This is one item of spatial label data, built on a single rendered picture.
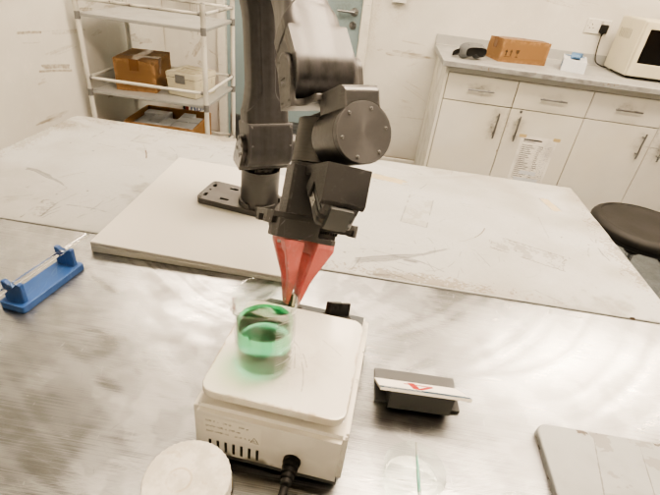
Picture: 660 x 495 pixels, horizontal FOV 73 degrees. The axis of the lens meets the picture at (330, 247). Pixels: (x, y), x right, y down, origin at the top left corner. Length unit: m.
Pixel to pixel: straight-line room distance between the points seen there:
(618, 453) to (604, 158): 2.67
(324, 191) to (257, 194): 0.35
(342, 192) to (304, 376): 0.16
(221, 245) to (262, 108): 0.21
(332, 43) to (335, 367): 0.32
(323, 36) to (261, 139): 0.22
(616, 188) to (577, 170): 0.27
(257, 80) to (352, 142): 0.29
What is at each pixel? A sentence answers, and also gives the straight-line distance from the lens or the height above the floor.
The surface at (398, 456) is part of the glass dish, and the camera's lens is 0.47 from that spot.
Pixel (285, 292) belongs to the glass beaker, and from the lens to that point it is 0.38.
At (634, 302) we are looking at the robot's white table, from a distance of 0.82.
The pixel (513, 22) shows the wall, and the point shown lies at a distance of 3.37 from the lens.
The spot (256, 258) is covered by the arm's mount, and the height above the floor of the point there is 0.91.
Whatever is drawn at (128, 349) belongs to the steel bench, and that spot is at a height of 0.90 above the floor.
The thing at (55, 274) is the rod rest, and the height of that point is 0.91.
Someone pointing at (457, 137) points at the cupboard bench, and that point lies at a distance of 2.86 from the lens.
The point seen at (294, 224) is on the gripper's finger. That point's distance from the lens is 0.46.
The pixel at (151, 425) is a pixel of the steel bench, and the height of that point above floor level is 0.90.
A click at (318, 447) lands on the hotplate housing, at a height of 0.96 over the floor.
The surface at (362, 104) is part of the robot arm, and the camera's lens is 0.42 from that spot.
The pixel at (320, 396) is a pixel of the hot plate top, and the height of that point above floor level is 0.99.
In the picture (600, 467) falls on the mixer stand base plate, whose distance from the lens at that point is 0.54.
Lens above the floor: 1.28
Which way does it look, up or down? 32 degrees down
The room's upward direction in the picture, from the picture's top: 7 degrees clockwise
